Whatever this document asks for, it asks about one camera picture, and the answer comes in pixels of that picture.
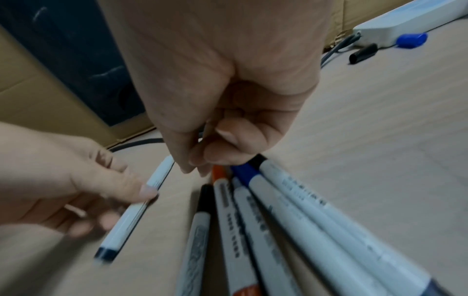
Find white marker dark blue end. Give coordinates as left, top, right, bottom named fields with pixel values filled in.
left=93, top=155, right=176, bottom=265

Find person's left hand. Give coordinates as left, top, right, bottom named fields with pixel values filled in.
left=0, top=121, right=160, bottom=239

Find black cable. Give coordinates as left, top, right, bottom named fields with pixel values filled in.
left=109, top=138, right=165, bottom=153

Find loose blue marker cap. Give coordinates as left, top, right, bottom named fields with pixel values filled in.
left=396, top=32, right=429, bottom=49

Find orange cap marker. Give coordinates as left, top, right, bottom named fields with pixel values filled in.
left=211, top=164, right=266, bottom=296

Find white power strip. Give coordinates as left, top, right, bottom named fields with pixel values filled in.
left=352, top=0, right=468, bottom=48

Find grey cable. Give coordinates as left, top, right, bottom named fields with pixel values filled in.
left=321, top=32, right=363, bottom=69

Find thick black cap marker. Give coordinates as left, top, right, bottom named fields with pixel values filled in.
left=252, top=154, right=456, bottom=296

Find person's right hand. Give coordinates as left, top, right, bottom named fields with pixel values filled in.
left=97, top=0, right=332, bottom=178

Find loose black marker cap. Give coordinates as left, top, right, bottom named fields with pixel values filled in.
left=348, top=43, right=378, bottom=65

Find slim black cap marker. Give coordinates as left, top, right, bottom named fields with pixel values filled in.
left=175, top=183, right=217, bottom=296

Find brown cardboard box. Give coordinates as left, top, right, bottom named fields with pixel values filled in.
left=0, top=25, right=158, bottom=150

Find blue cap marker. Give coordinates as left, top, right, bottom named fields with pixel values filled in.
left=231, top=164, right=390, bottom=296

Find black panel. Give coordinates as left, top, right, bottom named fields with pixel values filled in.
left=0, top=0, right=148, bottom=127

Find grey cap marker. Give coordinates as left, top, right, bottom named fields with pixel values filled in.
left=231, top=176, right=320, bottom=296

